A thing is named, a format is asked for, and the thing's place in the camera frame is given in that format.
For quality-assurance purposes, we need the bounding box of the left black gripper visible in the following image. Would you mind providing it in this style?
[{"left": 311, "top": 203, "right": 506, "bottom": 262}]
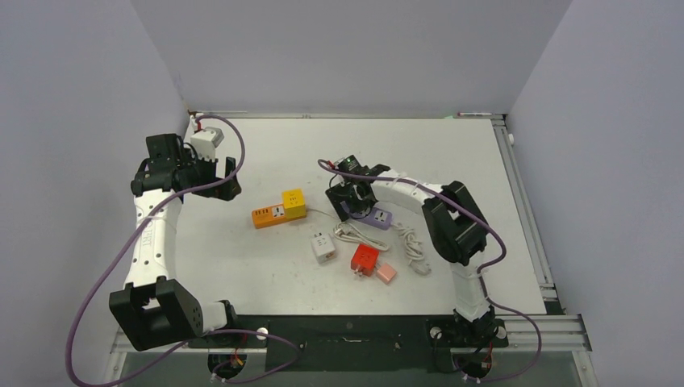
[{"left": 178, "top": 149, "right": 240, "bottom": 202}]

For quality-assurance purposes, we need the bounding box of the purple power strip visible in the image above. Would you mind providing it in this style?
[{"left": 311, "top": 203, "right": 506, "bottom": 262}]
[{"left": 349, "top": 207, "right": 393, "bottom": 231}]

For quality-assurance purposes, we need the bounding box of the orange power strip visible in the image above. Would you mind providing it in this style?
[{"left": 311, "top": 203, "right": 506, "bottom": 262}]
[{"left": 251, "top": 204, "right": 288, "bottom": 229}]

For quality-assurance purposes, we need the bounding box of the yellow cube plug adapter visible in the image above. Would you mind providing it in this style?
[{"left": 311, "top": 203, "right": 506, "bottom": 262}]
[{"left": 282, "top": 189, "right": 307, "bottom": 220}]

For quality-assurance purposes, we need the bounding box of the red cube plug adapter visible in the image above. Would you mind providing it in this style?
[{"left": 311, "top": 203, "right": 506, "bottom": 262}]
[{"left": 350, "top": 243, "right": 380, "bottom": 277}]

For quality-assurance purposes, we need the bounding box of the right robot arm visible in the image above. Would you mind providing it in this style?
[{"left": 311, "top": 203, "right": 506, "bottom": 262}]
[{"left": 318, "top": 156, "right": 492, "bottom": 345}]

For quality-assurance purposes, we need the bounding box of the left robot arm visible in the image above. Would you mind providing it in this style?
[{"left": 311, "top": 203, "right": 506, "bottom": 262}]
[{"left": 109, "top": 127, "right": 241, "bottom": 351}]

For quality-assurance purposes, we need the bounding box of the white cube plug adapter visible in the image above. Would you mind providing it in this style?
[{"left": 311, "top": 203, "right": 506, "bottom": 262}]
[{"left": 311, "top": 232, "right": 336, "bottom": 264}]

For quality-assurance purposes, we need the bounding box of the pink cube plug adapter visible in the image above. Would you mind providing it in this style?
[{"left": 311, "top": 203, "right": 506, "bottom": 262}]
[{"left": 375, "top": 263, "right": 398, "bottom": 285}]

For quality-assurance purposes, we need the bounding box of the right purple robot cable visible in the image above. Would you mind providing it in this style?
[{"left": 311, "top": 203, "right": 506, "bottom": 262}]
[{"left": 317, "top": 157, "right": 543, "bottom": 385}]

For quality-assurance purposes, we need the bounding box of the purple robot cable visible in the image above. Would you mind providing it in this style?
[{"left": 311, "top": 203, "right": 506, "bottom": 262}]
[
  {"left": 64, "top": 114, "right": 298, "bottom": 387},
  {"left": 317, "top": 157, "right": 543, "bottom": 385}
]

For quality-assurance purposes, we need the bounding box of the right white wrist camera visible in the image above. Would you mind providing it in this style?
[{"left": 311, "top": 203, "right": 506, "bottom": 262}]
[{"left": 333, "top": 155, "right": 360, "bottom": 173}]

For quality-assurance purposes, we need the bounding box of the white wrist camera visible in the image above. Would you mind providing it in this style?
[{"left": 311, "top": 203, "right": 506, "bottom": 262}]
[
  {"left": 333, "top": 155, "right": 360, "bottom": 173},
  {"left": 190, "top": 127, "right": 224, "bottom": 162}
]

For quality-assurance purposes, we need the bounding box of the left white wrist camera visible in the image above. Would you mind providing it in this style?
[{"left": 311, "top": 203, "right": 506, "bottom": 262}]
[{"left": 190, "top": 127, "right": 224, "bottom": 162}]

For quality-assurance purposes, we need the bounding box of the purple strip white cable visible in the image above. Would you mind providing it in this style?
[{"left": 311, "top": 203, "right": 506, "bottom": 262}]
[{"left": 390, "top": 222, "right": 433, "bottom": 277}]

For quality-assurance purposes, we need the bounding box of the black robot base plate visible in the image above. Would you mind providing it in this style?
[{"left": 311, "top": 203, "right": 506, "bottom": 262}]
[{"left": 237, "top": 314, "right": 509, "bottom": 372}]

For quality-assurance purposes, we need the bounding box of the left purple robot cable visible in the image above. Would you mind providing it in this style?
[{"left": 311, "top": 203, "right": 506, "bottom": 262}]
[{"left": 64, "top": 114, "right": 298, "bottom": 387}]

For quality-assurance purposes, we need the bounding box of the aluminium frame rail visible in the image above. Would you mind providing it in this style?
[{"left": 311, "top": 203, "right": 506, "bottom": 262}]
[{"left": 111, "top": 314, "right": 593, "bottom": 355}]

